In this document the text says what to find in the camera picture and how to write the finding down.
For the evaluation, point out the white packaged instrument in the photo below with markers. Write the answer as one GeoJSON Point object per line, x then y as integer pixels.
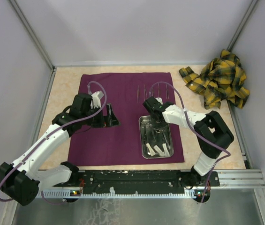
{"type": "Point", "coordinates": [151, 152]}

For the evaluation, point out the steel instrument tray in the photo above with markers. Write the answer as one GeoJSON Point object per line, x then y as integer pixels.
{"type": "Point", "coordinates": [147, 119]}

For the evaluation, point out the white packaged blade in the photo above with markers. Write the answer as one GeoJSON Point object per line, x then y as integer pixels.
{"type": "Point", "coordinates": [166, 152]}
{"type": "Point", "coordinates": [159, 151]}

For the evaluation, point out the surgical scissors steel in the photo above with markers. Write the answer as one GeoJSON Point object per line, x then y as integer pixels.
{"type": "Point", "coordinates": [149, 133]}

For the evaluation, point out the steel forceps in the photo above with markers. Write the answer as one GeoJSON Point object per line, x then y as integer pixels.
{"type": "Point", "coordinates": [160, 135]}

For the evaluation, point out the purple cloth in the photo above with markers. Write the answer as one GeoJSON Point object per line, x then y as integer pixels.
{"type": "Point", "coordinates": [121, 145]}

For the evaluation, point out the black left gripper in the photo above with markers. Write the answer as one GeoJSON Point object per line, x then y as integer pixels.
{"type": "Point", "coordinates": [106, 121]}

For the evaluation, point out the yellow plaid shirt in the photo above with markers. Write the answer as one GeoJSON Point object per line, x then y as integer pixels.
{"type": "Point", "coordinates": [221, 79]}

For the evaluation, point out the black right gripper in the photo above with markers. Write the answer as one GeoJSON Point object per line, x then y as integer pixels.
{"type": "Point", "coordinates": [159, 126]}

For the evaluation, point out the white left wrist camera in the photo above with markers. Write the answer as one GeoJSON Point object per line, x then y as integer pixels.
{"type": "Point", "coordinates": [96, 99]}

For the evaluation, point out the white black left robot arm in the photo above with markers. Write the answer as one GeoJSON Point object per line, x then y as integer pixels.
{"type": "Point", "coordinates": [21, 179]}

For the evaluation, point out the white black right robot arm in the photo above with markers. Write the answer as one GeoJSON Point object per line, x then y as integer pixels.
{"type": "Point", "coordinates": [213, 135]}

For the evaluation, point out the aluminium frame rail front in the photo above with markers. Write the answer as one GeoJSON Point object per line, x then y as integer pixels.
{"type": "Point", "coordinates": [229, 179]}

